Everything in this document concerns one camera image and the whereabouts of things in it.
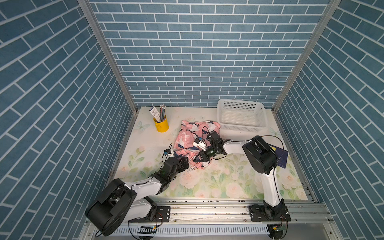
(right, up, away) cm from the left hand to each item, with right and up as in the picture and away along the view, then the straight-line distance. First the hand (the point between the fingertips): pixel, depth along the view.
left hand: (187, 161), depth 89 cm
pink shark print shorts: (0, +17, +14) cm, 22 cm away
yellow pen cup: (-18, +21, +12) cm, 30 cm away
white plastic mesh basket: (+41, +29, +29) cm, 58 cm away
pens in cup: (-17, +34, +10) cm, 39 cm away
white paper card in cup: (-22, +30, +10) cm, 39 cm away
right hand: (+5, 0, +3) cm, 6 cm away
